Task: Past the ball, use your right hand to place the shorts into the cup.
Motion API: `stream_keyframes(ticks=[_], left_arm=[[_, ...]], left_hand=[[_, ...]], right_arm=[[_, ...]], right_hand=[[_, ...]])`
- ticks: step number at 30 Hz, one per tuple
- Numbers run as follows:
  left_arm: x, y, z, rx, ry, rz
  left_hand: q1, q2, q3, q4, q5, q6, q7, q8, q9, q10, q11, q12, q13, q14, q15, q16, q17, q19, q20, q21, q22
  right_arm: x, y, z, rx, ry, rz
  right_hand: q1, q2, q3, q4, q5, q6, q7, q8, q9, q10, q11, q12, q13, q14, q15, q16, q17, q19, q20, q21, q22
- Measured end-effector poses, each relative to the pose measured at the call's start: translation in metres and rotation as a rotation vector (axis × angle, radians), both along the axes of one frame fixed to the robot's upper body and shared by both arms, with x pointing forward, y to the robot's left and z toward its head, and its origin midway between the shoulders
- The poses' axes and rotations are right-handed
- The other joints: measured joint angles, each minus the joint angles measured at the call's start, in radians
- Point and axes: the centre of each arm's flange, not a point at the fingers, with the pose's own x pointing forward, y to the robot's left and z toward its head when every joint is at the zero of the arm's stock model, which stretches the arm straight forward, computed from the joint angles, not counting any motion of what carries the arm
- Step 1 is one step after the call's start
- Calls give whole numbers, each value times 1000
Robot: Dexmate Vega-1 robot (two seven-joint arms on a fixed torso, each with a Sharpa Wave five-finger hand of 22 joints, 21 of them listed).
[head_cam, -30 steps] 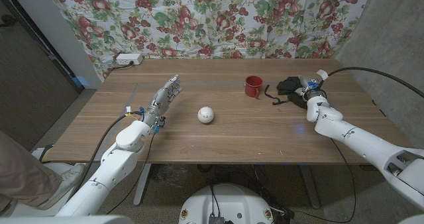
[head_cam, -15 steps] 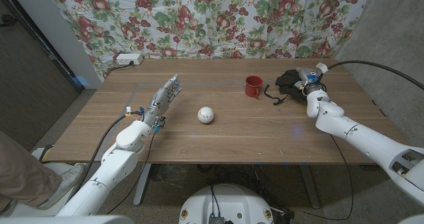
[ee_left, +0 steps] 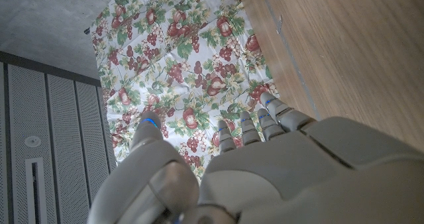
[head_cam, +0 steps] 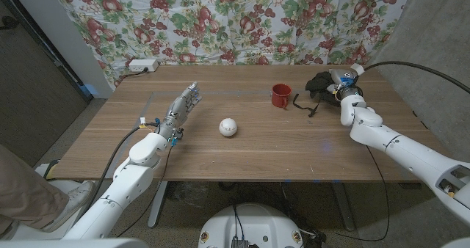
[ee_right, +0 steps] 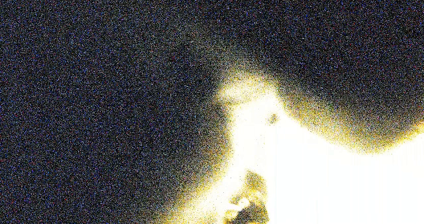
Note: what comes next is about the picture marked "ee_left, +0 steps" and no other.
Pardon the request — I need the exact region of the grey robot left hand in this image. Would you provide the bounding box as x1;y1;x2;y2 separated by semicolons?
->
86;91;424;224

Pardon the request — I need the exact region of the floral fruit print backdrop cloth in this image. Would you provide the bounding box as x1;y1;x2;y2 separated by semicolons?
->
89;0;282;182

